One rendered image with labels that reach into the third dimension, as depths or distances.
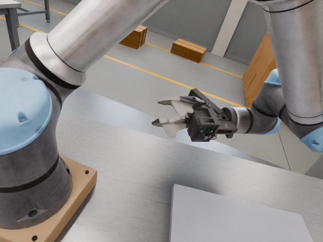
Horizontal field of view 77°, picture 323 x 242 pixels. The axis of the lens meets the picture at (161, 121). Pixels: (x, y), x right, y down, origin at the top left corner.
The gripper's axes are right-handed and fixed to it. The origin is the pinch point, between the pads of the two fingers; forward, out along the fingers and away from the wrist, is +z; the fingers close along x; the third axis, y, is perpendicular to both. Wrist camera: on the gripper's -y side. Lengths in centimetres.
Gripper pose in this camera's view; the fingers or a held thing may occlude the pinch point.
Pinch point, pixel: (158, 111)
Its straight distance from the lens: 52.5
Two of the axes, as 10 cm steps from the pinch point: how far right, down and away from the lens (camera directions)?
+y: 1.6, 7.3, -6.6
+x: -2.3, 6.8, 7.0
